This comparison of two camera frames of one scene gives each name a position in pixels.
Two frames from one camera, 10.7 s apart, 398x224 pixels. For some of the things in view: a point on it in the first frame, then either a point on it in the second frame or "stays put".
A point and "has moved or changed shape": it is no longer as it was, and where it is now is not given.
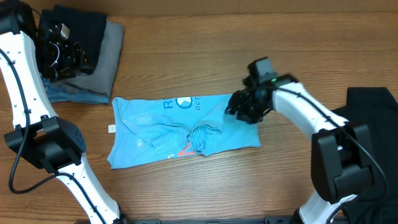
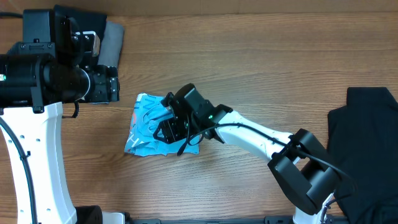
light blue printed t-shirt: [152, 128] has moved or changed shape
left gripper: [76, 56] to [109, 84]
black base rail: [268, 220] stays put
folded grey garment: [101, 79] stays put
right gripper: [241, 104] to [173, 125]
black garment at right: [377, 108] stays put
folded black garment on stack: [84, 28] stays put
